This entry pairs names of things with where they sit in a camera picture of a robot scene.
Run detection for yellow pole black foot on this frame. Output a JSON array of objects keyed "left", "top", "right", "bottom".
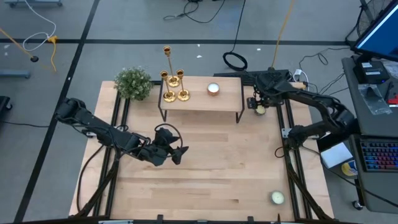
[{"left": 0, "top": 27, "right": 40, "bottom": 63}]

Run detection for black chair base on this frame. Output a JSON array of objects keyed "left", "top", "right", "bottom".
[{"left": 0, "top": 95, "right": 13, "bottom": 113}]

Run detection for yellow extension cord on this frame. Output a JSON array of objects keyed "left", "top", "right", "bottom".
[{"left": 47, "top": 35, "right": 60, "bottom": 74}]

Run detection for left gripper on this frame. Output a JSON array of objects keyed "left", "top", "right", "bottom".
[{"left": 138, "top": 143, "right": 190, "bottom": 167}]

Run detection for black wire fan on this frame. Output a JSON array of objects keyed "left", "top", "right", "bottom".
[{"left": 345, "top": 0, "right": 393, "bottom": 47}]

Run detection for wooden shelf black metal legs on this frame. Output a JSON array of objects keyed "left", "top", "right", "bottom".
[{"left": 157, "top": 71, "right": 246, "bottom": 124}]

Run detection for clear plastic bag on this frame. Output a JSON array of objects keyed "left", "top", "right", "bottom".
[{"left": 358, "top": 83, "right": 393, "bottom": 116}]

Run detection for grey cart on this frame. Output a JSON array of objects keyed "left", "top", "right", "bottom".
[{"left": 3, "top": 0, "right": 63, "bottom": 8}]

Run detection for black small computer box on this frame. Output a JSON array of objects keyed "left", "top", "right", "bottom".
[{"left": 353, "top": 60, "right": 391, "bottom": 85}]

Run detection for black coiled cable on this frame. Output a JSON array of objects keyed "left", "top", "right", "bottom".
[{"left": 222, "top": 0, "right": 249, "bottom": 72}]

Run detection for black aluminium extrusion frame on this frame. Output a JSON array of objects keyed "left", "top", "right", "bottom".
[{"left": 70, "top": 80, "right": 335, "bottom": 224}]

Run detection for yellow hanging cable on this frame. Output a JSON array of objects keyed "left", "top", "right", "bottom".
[{"left": 271, "top": 0, "right": 295, "bottom": 70}]

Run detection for white box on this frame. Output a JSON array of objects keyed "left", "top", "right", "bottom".
[{"left": 320, "top": 142, "right": 354, "bottom": 169}]

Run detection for green artificial potted plant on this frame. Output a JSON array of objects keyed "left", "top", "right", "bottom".
[{"left": 113, "top": 66, "right": 154, "bottom": 102}]

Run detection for tall brass candlestick holder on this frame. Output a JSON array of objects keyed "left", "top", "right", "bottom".
[{"left": 162, "top": 45, "right": 182, "bottom": 88}]

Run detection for computer monitor blue screen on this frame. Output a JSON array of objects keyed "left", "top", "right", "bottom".
[{"left": 353, "top": 0, "right": 398, "bottom": 63}]

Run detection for orange leaf pattern candle tin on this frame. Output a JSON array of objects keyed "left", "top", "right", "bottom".
[{"left": 206, "top": 82, "right": 221, "bottom": 97}]

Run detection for backlit computer keyboard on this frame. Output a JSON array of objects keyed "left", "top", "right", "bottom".
[{"left": 359, "top": 140, "right": 398, "bottom": 173}]

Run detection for grey candle tin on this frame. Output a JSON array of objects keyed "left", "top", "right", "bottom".
[{"left": 269, "top": 190, "right": 285, "bottom": 206}]

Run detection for white power adapter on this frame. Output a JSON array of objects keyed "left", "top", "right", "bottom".
[{"left": 293, "top": 68, "right": 310, "bottom": 96}]

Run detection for short brass candlestick holder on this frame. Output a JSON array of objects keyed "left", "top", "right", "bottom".
[
  {"left": 159, "top": 70, "right": 177, "bottom": 103},
  {"left": 175, "top": 68, "right": 191, "bottom": 102}
]

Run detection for grey desk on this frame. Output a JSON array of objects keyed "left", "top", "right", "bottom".
[{"left": 341, "top": 55, "right": 398, "bottom": 215}]

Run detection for grey metal bar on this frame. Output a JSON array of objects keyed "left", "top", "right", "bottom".
[{"left": 0, "top": 68, "right": 31, "bottom": 79}]

